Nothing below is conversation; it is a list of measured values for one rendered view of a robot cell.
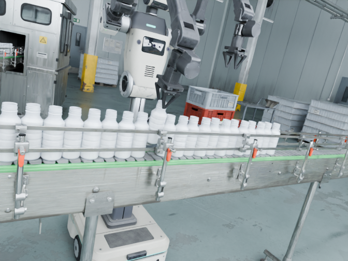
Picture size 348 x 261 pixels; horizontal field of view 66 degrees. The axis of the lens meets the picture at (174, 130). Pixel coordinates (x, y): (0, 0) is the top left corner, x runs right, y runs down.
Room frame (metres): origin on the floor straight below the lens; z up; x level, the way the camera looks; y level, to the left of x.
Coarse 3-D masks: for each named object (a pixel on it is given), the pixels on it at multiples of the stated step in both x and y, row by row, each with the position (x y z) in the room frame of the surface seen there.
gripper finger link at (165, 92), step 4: (160, 80) 0.94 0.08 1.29; (160, 84) 0.93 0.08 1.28; (164, 84) 0.92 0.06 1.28; (164, 88) 0.92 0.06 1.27; (164, 92) 0.91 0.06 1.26; (168, 92) 0.91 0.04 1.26; (172, 92) 0.92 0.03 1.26; (176, 92) 0.93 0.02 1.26; (164, 96) 0.92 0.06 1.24; (172, 96) 0.95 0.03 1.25; (176, 96) 0.94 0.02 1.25; (164, 100) 0.93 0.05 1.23; (172, 100) 0.95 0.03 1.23; (164, 104) 0.94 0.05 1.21; (168, 104) 0.95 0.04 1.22; (164, 108) 0.95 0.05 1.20
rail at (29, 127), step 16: (0, 128) 0.67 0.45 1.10; (32, 128) 0.72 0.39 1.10; (48, 128) 0.74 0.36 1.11; (64, 128) 0.77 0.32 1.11; (80, 128) 0.79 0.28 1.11; (96, 128) 0.82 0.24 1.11; (112, 128) 0.85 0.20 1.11; (288, 144) 1.54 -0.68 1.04; (320, 144) 1.74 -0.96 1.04; (336, 144) 1.86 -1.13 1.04
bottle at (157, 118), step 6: (156, 108) 0.96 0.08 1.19; (156, 114) 0.95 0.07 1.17; (162, 114) 0.95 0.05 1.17; (150, 120) 0.96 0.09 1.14; (156, 120) 0.95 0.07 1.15; (162, 120) 0.96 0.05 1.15; (150, 126) 0.96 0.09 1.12; (156, 126) 0.95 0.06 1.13; (162, 126) 0.97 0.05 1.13; (150, 138) 0.96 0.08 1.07; (156, 138) 0.97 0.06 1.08
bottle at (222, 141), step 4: (224, 120) 1.17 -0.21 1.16; (228, 120) 1.19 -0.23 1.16; (224, 124) 1.16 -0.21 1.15; (228, 124) 1.17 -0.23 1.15; (220, 128) 1.17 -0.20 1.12; (224, 128) 1.16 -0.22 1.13; (228, 128) 1.17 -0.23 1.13; (220, 132) 1.16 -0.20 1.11; (224, 132) 1.15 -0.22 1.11; (228, 132) 1.16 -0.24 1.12; (220, 136) 1.16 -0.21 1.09; (224, 136) 1.15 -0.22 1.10; (228, 136) 1.16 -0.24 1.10; (220, 140) 1.15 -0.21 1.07; (224, 140) 1.15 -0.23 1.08; (228, 140) 1.17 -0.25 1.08; (216, 144) 1.16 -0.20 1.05; (220, 144) 1.15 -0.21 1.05; (224, 144) 1.15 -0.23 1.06; (216, 152) 1.16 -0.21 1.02; (220, 152) 1.15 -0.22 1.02; (224, 152) 1.16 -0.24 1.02
